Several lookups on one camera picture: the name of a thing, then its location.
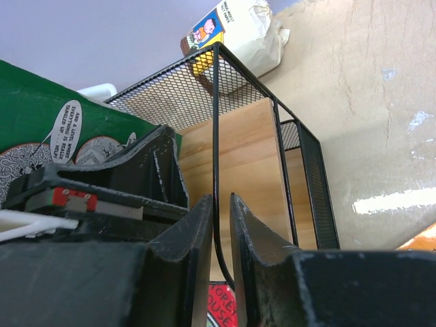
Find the wood and wire shelf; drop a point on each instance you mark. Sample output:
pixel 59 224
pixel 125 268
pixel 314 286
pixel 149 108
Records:
pixel 234 141

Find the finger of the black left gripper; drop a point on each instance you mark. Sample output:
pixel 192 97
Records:
pixel 145 171

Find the white plastic basket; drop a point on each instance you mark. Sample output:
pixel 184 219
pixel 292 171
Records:
pixel 100 92

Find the red treehouse book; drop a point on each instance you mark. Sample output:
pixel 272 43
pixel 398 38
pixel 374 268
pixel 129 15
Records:
pixel 221 305

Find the green back cover book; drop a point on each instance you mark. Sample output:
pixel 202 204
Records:
pixel 43 123

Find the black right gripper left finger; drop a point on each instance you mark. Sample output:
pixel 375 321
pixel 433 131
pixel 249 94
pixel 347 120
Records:
pixel 54 280

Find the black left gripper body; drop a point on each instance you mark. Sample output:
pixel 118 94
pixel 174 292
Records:
pixel 43 192

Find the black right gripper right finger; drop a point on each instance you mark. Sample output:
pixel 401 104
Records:
pixel 278 284

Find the orange back cover book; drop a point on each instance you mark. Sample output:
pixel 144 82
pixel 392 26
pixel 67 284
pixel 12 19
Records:
pixel 424 241

